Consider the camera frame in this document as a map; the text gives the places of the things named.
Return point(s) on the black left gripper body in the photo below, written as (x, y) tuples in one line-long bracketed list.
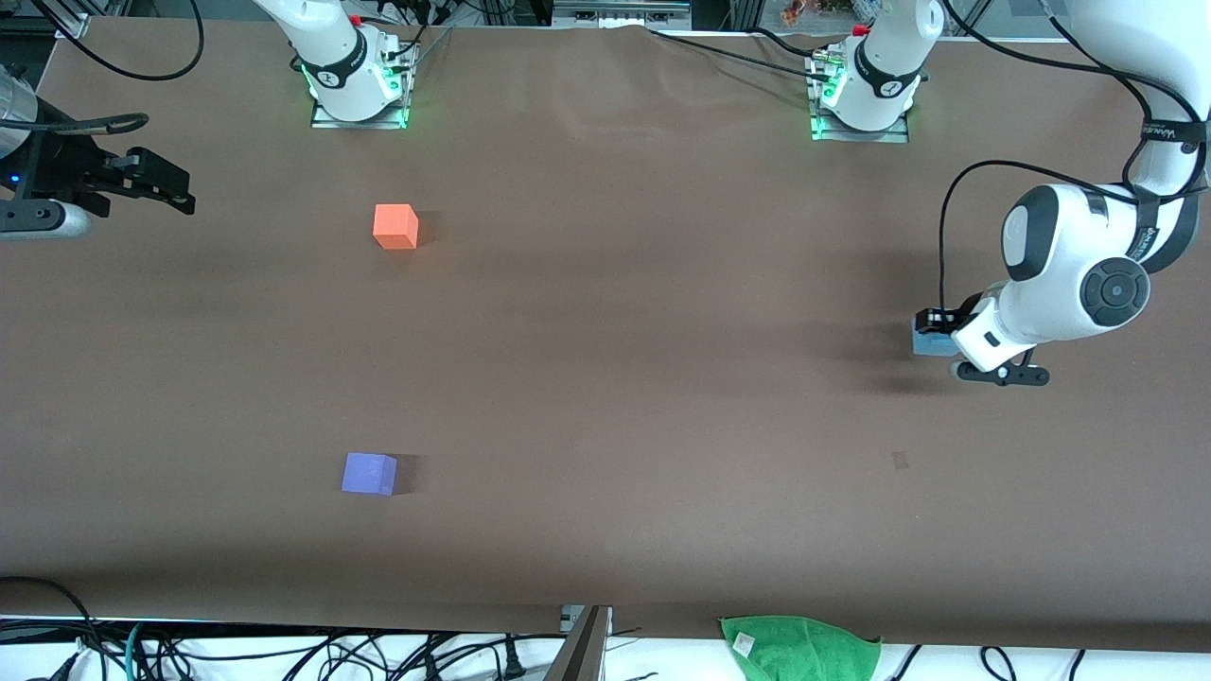
[(967, 309)]

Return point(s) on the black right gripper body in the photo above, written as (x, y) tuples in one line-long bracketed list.
[(59, 163)]

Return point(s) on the blue foam block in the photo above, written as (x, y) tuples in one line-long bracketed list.
[(932, 345)]

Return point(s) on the orange foam block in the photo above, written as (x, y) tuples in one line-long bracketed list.
[(394, 227)]

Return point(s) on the purple foam block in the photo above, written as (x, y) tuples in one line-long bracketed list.
[(369, 474)]

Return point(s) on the brown paper table cover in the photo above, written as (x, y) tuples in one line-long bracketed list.
[(662, 426)]

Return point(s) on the green microfibre cloth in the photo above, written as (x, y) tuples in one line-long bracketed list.
[(804, 653)]

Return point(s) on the grey power strip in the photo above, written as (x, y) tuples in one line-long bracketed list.
[(620, 14)]

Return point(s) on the grey aluminium profile bar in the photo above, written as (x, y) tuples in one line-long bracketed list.
[(579, 653)]

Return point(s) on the aluminium frame corner bracket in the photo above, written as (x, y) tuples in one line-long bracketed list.
[(74, 25)]

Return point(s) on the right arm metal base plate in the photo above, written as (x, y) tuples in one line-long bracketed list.
[(326, 121)]

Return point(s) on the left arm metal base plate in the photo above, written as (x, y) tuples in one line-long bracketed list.
[(894, 135)]

